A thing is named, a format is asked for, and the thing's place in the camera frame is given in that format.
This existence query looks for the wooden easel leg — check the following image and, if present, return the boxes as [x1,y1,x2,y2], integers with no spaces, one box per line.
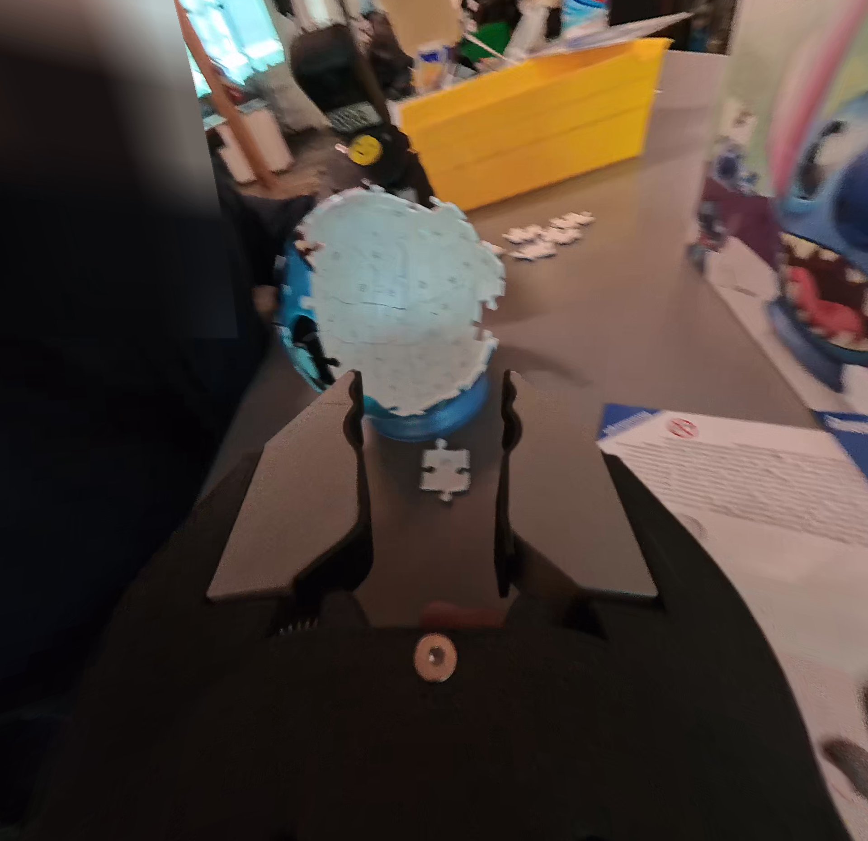
[168,0,275,192]

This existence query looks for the white waste bin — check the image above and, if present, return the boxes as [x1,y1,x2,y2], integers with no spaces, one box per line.
[216,107,294,185]

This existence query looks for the white instruction sheet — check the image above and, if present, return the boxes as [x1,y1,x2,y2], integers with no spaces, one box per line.
[595,403,868,841]

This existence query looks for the blue round ball stand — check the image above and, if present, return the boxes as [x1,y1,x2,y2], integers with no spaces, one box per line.
[365,374,491,443]

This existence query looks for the brown cardboard piece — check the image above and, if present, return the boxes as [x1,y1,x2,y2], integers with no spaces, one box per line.
[378,0,470,50]

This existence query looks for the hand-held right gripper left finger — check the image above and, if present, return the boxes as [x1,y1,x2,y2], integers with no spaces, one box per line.
[207,369,374,601]

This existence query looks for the yellow plastic bin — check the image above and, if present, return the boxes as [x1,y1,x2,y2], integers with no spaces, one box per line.
[399,37,674,213]

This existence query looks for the blue plastic bottle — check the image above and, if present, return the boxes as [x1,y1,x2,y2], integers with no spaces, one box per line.
[559,0,613,42]

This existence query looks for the white paper sheets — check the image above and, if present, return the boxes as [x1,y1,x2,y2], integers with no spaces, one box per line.
[468,12,694,62]

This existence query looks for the group of white puzzle pieces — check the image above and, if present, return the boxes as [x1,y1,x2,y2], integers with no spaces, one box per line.
[483,210,598,263]

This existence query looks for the blue cartoon puzzle box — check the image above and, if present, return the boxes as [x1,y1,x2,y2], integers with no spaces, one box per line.
[686,0,868,397]

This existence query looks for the black office chair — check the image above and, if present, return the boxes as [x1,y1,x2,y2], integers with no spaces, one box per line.
[290,23,411,137]

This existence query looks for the single white jigsaw piece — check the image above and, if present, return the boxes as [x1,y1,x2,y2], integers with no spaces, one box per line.
[419,438,472,503]

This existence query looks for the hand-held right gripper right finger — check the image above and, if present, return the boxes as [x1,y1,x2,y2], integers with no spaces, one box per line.
[493,370,659,598]

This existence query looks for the white puzzle ball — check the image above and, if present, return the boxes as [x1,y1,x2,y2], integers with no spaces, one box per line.
[273,183,507,416]

